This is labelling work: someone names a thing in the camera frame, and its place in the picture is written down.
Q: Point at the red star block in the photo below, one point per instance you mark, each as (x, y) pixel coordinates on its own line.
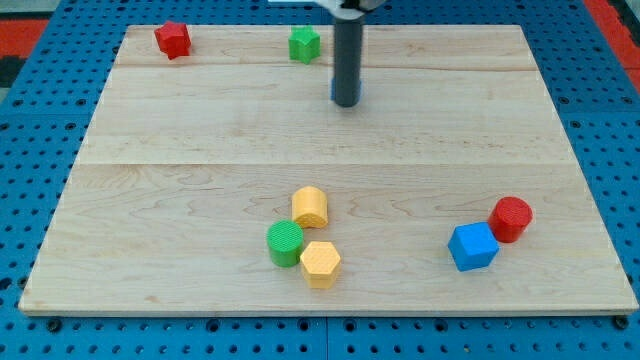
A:
(173, 39)

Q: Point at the green cylinder block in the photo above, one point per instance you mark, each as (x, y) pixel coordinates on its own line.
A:
(284, 240)

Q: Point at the red cylinder block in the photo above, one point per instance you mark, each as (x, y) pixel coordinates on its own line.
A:
(509, 219)

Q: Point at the blue cube block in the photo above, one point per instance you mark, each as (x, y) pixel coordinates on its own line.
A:
(473, 246)

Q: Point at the green star block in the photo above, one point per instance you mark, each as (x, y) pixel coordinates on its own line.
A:
(304, 44)

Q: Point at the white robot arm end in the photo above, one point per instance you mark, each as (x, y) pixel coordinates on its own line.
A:
(339, 9)

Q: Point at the yellow hexagon block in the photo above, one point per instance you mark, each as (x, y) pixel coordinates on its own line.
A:
(320, 264)

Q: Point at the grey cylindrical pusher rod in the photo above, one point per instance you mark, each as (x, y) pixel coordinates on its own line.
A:
(348, 35)

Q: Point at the wooden board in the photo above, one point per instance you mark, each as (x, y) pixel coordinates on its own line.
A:
(186, 163)

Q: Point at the yellow half-round block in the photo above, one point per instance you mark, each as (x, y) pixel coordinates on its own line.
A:
(309, 207)

